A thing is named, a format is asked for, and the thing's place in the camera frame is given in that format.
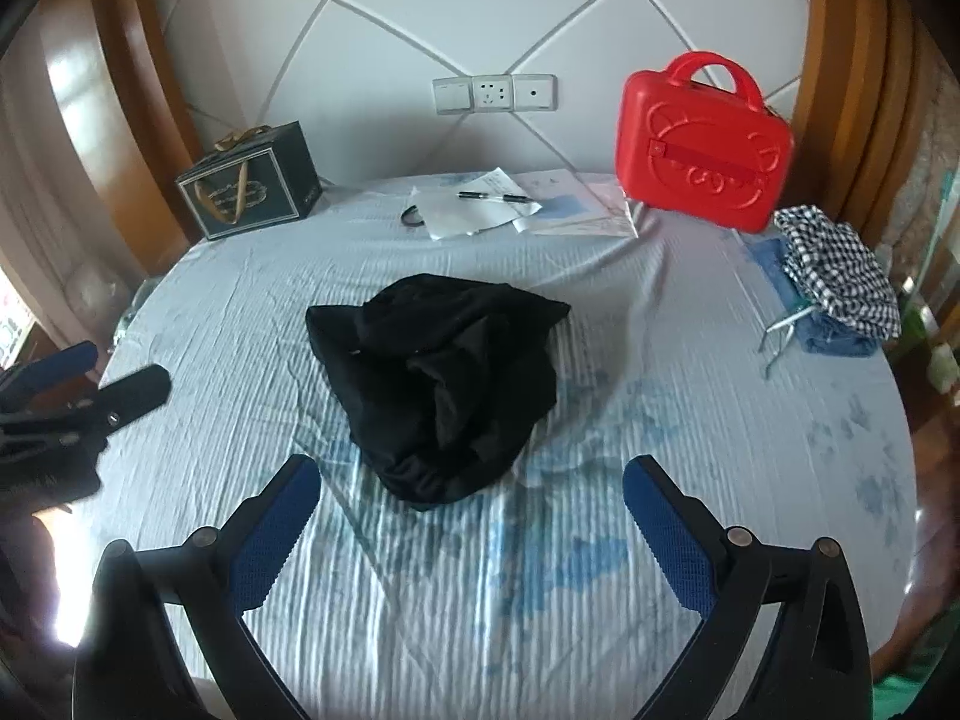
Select black-white checkered cloth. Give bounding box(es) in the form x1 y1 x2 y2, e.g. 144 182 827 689
774 206 902 338

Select dark gift bag, gold ribbon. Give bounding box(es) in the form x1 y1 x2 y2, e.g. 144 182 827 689
175 120 325 241

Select clear plastic packet with pens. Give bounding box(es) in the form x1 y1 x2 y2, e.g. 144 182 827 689
409 169 545 241

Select white wall socket plate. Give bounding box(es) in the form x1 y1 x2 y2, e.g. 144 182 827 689
471 75 515 113

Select blue denim jeans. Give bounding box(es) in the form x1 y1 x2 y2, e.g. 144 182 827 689
793 310 880 358

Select white single-hole wall plate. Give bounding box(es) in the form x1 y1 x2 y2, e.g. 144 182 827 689
512 73 560 112

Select printed paper sheets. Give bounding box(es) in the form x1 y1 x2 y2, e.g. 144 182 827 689
516 169 640 238

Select metal clothes hanger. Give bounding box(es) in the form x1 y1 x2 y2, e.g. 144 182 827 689
757 298 820 377

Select white wall switch plate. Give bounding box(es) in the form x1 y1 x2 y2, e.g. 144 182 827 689
432 77 475 115

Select black garment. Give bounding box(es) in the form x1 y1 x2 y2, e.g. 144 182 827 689
305 274 572 512

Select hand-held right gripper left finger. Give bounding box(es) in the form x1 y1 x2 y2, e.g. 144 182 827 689
73 454 323 720

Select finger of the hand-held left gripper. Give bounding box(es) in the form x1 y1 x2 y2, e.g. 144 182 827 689
0 341 100 400
0 364 172 466

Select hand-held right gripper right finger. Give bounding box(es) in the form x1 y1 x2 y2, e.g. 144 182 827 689
622 454 875 720

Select light blue striped bedsheet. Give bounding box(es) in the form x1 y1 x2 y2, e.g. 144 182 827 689
56 169 922 720

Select red hard-shell suitcase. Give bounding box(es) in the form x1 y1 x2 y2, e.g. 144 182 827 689
615 51 796 233

